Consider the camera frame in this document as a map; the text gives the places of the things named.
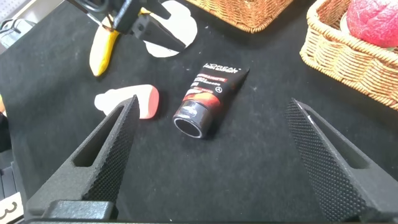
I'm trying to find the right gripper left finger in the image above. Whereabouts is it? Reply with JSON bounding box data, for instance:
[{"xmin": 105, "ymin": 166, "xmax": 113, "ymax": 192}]
[{"xmin": 24, "ymin": 95, "xmax": 141, "ymax": 218}]

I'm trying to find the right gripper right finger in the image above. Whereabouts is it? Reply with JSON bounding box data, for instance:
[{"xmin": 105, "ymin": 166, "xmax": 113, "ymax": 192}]
[{"xmin": 285, "ymin": 98, "xmax": 398, "ymax": 222}]

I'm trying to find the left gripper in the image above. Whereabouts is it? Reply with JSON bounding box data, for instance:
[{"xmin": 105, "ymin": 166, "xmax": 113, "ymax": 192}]
[{"xmin": 67, "ymin": 0, "xmax": 187, "ymax": 53}]

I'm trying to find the white round plastic container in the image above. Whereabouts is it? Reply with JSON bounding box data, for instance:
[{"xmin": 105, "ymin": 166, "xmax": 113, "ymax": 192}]
[{"xmin": 144, "ymin": 0, "xmax": 198, "ymax": 58}]

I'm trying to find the pink squeeze bottle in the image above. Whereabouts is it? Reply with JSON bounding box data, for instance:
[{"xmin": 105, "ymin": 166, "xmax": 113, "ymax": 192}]
[{"xmin": 94, "ymin": 84, "xmax": 160, "ymax": 120}]

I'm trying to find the pink red peach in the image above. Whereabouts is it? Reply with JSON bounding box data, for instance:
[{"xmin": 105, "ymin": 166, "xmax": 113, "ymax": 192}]
[{"xmin": 346, "ymin": 0, "xmax": 398, "ymax": 49}]

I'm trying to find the wicker basket holding household items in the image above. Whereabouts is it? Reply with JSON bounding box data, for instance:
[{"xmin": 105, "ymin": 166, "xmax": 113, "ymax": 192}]
[{"xmin": 186, "ymin": 0, "xmax": 295, "ymax": 34}]

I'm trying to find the wicker basket holding food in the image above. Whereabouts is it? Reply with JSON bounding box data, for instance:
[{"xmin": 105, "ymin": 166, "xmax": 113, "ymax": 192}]
[{"xmin": 299, "ymin": 0, "xmax": 398, "ymax": 111}]

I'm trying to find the yellow banana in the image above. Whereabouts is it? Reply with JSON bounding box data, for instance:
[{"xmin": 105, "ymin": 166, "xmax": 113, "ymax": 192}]
[{"xmin": 89, "ymin": 7, "xmax": 150, "ymax": 78}]

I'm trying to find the black face wash tube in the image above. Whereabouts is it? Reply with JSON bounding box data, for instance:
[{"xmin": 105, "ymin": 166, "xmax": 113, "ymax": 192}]
[{"xmin": 172, "ymin": 63, "xmax": 251, "ymax": 139}]

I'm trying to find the white number label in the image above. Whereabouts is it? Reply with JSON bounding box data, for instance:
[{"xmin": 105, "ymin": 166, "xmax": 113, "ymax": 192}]
[{"xmin": 0, "ymin": 192, "xmax": 24, "ymax": 224}]

